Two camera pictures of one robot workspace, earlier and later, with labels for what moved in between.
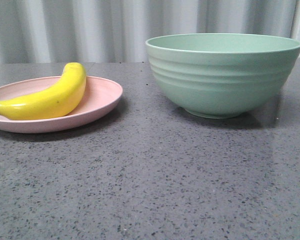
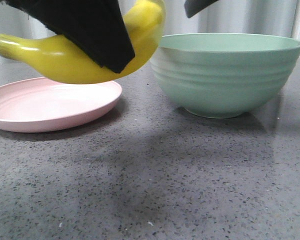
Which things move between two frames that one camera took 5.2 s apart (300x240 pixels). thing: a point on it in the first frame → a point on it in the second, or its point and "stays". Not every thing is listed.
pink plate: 100,96 stays
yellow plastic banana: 56,100 → 60,59
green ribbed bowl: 221,75 stays
